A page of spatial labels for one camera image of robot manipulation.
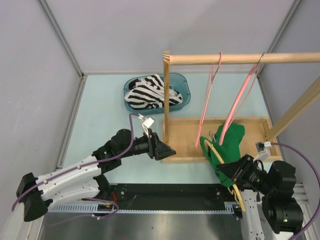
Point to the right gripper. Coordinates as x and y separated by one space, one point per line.
237 170

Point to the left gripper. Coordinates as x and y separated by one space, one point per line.
157 149

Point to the green tank top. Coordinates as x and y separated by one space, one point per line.
229 150

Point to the yellow hanger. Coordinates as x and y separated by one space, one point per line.
233 189

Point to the striped black white top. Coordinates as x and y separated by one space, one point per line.
150 95

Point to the thick pink hanger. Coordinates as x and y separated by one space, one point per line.
240 100

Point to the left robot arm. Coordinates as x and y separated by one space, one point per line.
85 179

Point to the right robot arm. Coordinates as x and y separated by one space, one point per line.
280 209

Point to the wooden clothes rack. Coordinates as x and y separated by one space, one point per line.
183 133

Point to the teal plastic basin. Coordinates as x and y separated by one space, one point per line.
185 82

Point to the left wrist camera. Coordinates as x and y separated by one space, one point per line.
147 122

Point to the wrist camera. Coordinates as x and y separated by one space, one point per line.
147 122
263 151

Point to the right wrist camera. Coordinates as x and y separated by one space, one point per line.
263 151

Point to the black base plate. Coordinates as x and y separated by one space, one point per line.
161 196

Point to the white cable duct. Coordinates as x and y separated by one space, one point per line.
101 208

